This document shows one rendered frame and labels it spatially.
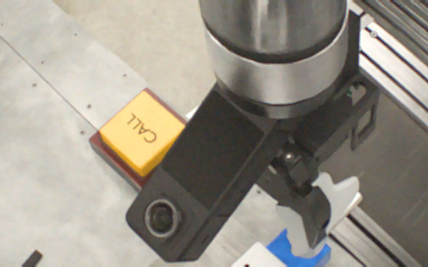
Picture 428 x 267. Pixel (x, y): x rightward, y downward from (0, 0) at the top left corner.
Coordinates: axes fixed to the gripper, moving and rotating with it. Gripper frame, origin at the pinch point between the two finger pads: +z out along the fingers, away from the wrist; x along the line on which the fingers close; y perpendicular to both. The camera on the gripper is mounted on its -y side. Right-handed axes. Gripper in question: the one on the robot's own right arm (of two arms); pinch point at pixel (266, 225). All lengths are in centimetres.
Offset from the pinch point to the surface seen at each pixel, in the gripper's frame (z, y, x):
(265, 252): 9.2, 0.9, 1.4
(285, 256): 10.5, 2.0, 0.3
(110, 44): 101, 36, 83
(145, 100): 17.2, 6.3, 22.8
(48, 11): 20.9, 7.8, 41.8
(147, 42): 101, 41, 77
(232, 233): 11.9, 0.9, 5.4
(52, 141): 20.9, -2.2, 28.5
